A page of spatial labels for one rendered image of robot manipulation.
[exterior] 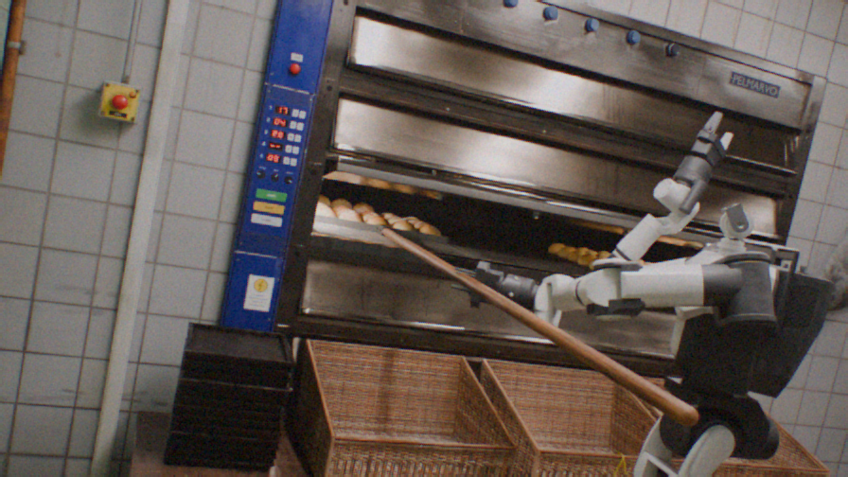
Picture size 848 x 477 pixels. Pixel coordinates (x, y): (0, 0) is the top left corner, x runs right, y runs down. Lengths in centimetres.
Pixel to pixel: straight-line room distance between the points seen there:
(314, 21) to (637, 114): 118
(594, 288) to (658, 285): 14
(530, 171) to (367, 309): 72
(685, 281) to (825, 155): 178
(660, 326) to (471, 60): 125
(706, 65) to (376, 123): 126
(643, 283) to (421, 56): 112
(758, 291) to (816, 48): 176
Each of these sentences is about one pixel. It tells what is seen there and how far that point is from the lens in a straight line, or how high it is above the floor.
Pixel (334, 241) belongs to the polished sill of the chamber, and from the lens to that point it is 234.
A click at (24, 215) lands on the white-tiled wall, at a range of 231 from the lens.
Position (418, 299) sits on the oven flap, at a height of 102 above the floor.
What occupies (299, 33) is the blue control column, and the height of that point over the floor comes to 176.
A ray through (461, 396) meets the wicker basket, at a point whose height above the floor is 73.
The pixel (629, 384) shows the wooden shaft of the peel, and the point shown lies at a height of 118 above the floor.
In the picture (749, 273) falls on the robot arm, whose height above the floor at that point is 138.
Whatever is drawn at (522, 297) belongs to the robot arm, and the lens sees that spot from 187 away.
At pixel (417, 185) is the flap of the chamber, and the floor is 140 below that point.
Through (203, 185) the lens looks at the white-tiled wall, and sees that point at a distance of 227.
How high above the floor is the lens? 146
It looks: 6 degrees down
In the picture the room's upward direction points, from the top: 12 degrees clockwise
